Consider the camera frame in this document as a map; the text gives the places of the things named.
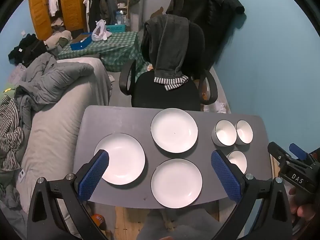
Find orange wooden wardrobe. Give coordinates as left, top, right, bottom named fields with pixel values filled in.
left=27, top=0, right=88, bottom=40

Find green checkered tablecloth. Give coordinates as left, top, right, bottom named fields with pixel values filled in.
left=57, top=31, right=150, bottom=72

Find white bowl with black rim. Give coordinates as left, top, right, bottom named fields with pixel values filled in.
left=235, top=119, right=254, bottom=145
left=211, top=120, right=237, bottom=147
left=226, top=150, right=248, bottom=175

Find black office chair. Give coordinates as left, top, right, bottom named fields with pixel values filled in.
left=119, top=15, right=219, bottom=112

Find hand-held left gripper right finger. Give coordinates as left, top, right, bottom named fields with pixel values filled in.
left=211, top=149, right=293, bottom=240

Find crumpled white floor bag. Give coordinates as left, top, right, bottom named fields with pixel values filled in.
left=204, top=100, right=232, bottom=113

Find white plastic bag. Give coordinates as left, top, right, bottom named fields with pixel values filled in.
left=91, top=19, right=113, bottom=42

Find teal plastic crate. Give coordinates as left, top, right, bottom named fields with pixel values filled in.
left=106, top=24, right=127, bottom=33

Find person's right hand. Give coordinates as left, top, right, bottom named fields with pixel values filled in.
left=289, top=187, right=320, bottom=227

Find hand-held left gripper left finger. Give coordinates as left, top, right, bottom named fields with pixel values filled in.
left=27, top=149, right=110, bottom=240

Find grey duvet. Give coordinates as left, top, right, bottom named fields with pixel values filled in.
left=15, top=54, right=95, bottom=110

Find white plate with black rim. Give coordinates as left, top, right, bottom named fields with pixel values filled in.
left=94, top=133, right=146, bottom=186
left=150, top=158, right=203, bottom=208
left=150, top=108, right=199, bottom=153

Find grey hoodie with striped cuff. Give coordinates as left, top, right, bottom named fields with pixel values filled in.
left=144, top=14, right=190, bottom=92

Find orange floor object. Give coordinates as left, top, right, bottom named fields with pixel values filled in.
left=90, top=214, right=105, bottom=230

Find hanging black coats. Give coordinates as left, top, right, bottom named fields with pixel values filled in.
left=165, top=0, right=245, bottom=70

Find black clothes pile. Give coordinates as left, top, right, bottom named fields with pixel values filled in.
left=8, top=33, right=48, bottom=68

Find blue cardboard box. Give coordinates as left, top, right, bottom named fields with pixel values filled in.
left=70, top=32, right=93, bottom=51

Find grey bed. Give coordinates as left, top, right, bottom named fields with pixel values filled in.
left=0, top=57, right=113, bottom=235

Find beige clothes pile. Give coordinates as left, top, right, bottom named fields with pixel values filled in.
left=44, top=30, right=73, bottom=50

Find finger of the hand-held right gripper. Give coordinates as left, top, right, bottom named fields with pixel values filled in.
left=289, top=143, right=314, bottom=163
left=267, top=142, right=300, bottom=167

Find striped cloth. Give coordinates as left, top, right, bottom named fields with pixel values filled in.
left=0, top=97, right=25, bottom=172

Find person's grey pants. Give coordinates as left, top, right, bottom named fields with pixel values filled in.
left=136, top=206, right=220, bottom=240

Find hanging dark clothes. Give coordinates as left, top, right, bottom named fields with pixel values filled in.
left=84, top=0, right=118, bottom=32

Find grey door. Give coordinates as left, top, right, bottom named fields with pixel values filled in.
left=139, top=0, right=175, bottom=30

